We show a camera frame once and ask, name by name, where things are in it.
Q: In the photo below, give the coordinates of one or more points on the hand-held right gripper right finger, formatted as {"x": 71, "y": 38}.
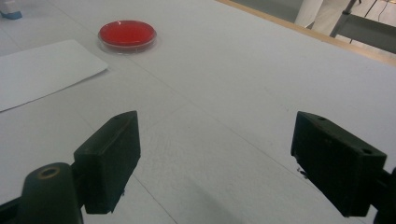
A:
{"x": 339, "y": 165}

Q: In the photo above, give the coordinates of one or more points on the white desk frame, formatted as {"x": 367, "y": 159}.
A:
{"x": 367, "y": 31}

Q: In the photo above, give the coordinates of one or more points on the white paper sheet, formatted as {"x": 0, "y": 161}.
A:
{"x": 40, "y": 71}

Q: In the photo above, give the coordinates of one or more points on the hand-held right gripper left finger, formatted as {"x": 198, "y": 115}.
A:
{"x": 106, "y": 165}

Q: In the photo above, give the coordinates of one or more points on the white board table cover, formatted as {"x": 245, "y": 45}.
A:
{"x": 218, "y": 93}

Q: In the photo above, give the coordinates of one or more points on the blue and white stamp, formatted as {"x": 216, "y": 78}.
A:
{"x": 11, "y": 11}

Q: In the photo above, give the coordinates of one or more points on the round red ink pad dish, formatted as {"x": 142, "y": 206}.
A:
{"x": 127, "y": 34}

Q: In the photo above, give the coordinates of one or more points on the white curtain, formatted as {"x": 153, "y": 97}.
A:
{"x": 317, "y": 15}

